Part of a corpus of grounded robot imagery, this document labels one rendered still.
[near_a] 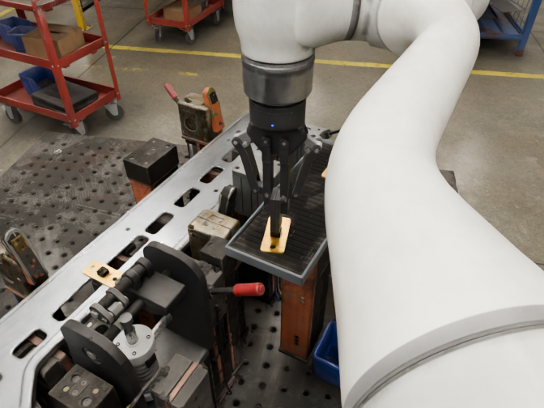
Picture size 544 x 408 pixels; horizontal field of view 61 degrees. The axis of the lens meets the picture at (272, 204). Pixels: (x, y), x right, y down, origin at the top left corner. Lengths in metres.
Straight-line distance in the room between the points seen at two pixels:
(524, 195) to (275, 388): 2.23
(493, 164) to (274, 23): 2.79
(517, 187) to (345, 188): 2.88
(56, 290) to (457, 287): 0.88
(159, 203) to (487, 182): 2.31
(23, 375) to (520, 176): 2.86
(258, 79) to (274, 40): 0.06
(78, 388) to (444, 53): 0.58
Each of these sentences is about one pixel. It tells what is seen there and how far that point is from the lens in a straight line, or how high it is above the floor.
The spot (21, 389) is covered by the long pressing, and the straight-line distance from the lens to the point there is 0.88.
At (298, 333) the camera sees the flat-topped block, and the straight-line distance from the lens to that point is 1.08.
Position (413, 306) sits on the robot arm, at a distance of 0.16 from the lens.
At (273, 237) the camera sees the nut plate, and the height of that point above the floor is 1.16.
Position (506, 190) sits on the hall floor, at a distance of 3.04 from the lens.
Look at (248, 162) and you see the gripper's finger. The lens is 0.67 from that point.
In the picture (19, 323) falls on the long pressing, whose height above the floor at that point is 1.00.
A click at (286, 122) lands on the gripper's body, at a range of 0.60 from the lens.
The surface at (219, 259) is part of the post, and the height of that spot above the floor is 1.10.
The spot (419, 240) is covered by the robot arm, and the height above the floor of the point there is 1.57.
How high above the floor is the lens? 1.69
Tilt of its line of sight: 40 degrees down
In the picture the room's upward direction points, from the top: straight up
